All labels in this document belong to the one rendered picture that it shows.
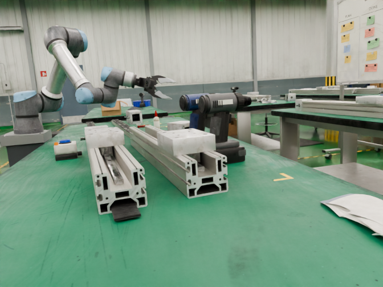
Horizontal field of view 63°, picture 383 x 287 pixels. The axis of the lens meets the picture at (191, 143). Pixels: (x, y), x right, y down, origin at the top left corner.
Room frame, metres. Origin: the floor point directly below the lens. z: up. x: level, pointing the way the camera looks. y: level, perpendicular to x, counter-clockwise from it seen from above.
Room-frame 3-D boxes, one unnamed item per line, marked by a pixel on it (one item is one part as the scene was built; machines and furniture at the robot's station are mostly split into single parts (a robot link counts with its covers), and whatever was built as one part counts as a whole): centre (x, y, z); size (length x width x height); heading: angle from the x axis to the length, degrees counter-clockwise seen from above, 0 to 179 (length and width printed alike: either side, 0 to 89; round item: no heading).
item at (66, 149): (1.22, 0.49, 0.81); 0.10 x 0.08 x 0.06; 109
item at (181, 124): (1.39, 0.05, 0.83); 0.11 x 0.10 x 0.10; 131
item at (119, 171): (1.00, 0.28, 0.82); 0.80 x 0.10 x 0.09; 19
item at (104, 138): (1.00, 0.28, 0.87); 0.16 x 0.11 x 0.07; 19
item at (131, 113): (2.41, 0.43, 0.83); 0.11 x 0.10 x 0.10; 106
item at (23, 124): (1.78, 0.91, 0.88); 0.15 x 0.15 x 0.10
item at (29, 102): (1.78, 0.90, 1.00); 0.13 x 0.12 x 0.14; 147
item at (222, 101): (1.00, -0.13, 0.89); 0.20 x 0.08 x 0.22; 111
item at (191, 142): (0.82, 0.02, 0.87); 0.16 x 0.11 x 0.07; 19
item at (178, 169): (1.06, 0.10, 0.82); 0.80 x 0.10 x 0.09; 19
